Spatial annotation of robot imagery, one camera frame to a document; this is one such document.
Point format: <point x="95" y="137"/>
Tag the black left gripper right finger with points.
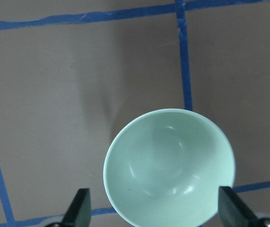
<point x="233" y="212"/>

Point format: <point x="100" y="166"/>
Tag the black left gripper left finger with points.
<point x="79" y="211"/>

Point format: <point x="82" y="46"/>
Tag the green bowl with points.
<point x="164" y="169"/>

